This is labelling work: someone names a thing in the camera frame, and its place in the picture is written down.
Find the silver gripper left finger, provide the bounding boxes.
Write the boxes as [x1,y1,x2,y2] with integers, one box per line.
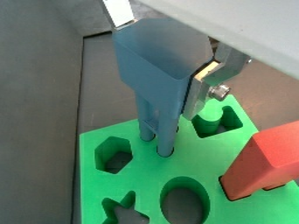
[103,0,136,29]

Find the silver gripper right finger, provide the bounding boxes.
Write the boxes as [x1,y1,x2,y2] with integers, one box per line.
[182,43,250,120]

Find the blue three prong object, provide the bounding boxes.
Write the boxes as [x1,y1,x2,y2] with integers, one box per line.
[112,18,213,157]

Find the red arch block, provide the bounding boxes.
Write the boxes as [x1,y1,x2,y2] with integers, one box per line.
[219,121,299,201]

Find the green shape sorter block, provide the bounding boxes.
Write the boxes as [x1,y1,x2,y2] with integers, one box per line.
[79,96,299,224]

